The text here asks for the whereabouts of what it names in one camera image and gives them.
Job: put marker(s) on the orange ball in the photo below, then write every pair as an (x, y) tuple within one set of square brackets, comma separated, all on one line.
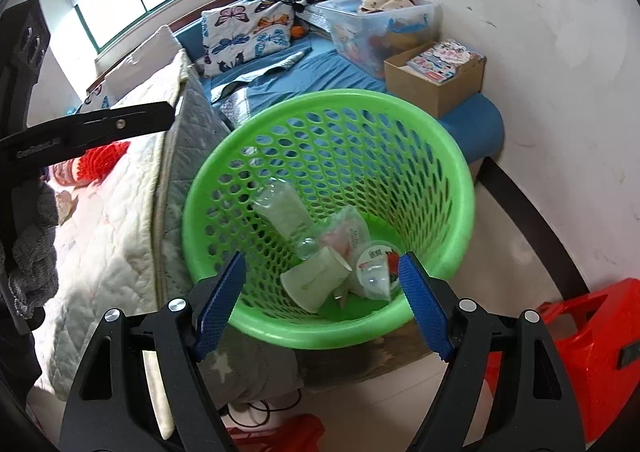
[(298, 32)]

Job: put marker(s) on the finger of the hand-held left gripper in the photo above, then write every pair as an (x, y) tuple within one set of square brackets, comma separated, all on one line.
[(120, 123)]

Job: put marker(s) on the blue patterned cloth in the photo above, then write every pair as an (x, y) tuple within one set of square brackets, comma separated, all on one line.
[(280, 64)]

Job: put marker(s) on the clear plastic wrapper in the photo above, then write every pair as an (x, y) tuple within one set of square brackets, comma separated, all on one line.
[(345, 227)]

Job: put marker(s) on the spotted white cloth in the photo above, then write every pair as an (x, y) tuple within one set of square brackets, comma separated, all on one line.
[(385, 2)]

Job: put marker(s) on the blue mattress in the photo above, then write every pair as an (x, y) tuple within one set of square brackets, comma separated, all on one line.
[(350, 77)]

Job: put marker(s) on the red plastic stool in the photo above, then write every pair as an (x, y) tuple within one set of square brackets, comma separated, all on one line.
[(280, 434), (590, 347)]

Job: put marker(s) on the large butterfly print pillow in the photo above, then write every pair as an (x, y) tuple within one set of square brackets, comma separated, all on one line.
[(240, 32)]

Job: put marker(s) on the white paper cup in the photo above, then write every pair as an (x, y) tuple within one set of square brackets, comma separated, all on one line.
[(312, 282)]

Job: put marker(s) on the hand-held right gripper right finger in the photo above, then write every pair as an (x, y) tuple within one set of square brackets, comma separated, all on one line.
[(422, 302)]

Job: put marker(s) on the green plastic basket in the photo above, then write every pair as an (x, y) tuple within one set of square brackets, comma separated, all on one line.
[(350, 104)]

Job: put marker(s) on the patterned flat box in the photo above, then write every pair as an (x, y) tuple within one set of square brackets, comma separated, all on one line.
[(445, 59)]

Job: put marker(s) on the clear plastic storage bin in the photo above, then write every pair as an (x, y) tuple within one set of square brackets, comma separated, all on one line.
[(370, 37)]

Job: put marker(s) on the grey star print mat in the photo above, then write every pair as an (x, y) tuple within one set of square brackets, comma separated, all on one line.
[(235, 372)]

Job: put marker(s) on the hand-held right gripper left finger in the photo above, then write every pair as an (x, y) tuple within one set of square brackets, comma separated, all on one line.
[(220, 302)]

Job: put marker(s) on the cardboard box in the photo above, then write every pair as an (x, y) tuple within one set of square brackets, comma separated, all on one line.
[(440, 92)]

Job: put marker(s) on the clear bottle with yellow label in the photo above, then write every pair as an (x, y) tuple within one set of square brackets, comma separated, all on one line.
[(280, 212)]

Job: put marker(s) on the grey pillow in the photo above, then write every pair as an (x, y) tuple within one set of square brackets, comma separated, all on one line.
[(145, 62)]

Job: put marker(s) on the clear plastic lidded container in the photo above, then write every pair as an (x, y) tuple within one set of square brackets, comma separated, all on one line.
[(372, 272)]

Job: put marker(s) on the person's left forearm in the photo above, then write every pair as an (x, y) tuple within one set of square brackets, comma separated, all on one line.
[(32, 252)]

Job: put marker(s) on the white quilted blanket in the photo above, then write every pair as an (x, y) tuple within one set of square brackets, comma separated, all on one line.
[(110, 257)]

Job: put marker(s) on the long patterned box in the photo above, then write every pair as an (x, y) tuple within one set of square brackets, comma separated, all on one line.
[(316, 19)]

